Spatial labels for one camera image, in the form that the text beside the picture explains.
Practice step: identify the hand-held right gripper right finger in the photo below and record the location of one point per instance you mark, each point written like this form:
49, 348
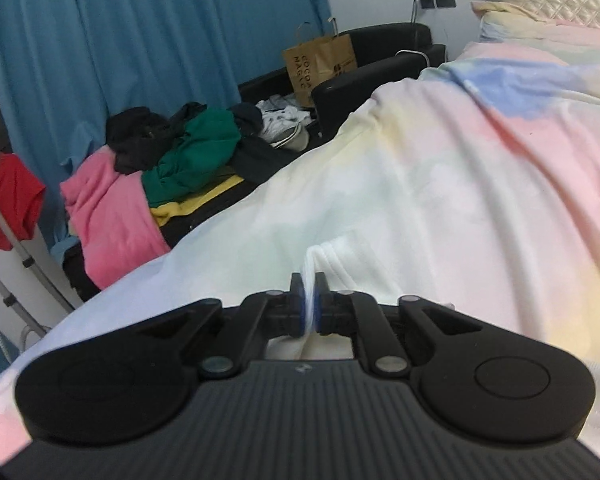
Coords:
323, 312

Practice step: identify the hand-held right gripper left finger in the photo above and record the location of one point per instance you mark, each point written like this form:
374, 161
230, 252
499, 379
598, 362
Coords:
300, 312

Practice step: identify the white pants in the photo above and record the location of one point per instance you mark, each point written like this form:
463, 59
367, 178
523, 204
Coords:
350, 265

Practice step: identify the dark navy clothing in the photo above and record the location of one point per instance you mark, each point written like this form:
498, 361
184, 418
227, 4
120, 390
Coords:
260, 157

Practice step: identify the yellow clothing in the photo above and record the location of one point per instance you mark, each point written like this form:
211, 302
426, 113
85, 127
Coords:
175, 207

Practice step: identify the white patterned cloth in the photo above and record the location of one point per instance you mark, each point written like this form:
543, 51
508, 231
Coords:
280, 125

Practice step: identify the green clothing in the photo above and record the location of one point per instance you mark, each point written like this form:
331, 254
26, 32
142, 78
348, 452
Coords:
195, 155

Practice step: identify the pink clothing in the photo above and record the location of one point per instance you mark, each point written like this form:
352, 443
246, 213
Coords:
110, 220

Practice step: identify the pastel bed blanket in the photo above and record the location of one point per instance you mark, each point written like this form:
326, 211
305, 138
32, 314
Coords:
480, 150

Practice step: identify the brown paper bag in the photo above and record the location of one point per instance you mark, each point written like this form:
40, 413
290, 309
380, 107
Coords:
320, 65

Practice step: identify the white tripod stand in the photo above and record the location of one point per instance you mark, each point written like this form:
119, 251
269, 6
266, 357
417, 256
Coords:
27, 262

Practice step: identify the black armchair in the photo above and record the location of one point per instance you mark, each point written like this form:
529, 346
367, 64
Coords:
380, 40

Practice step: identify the red cloth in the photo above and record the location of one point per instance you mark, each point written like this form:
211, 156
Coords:
10, 195

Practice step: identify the blue curtain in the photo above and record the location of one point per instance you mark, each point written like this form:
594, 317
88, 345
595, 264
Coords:
130, 35

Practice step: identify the pastel pillow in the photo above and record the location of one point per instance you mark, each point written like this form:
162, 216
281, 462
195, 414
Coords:
530, 22

